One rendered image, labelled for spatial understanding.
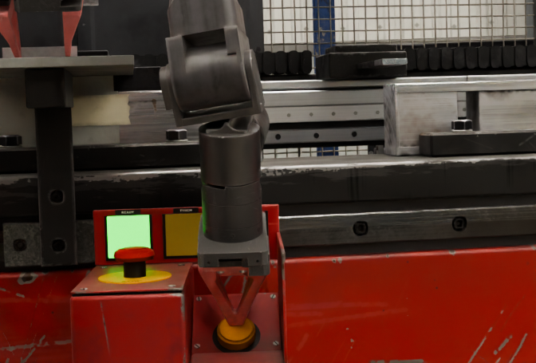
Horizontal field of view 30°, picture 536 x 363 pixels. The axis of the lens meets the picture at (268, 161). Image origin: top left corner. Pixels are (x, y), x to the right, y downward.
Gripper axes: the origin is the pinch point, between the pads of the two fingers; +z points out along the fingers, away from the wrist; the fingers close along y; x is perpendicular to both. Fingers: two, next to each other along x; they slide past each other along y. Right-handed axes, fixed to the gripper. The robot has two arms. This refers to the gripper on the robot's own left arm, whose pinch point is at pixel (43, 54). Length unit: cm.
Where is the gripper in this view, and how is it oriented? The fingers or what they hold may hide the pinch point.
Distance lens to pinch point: 118.5
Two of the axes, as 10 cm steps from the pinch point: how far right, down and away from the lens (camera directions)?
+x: 1.1, 5.1, -8.5
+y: -9.9, 0.4, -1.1
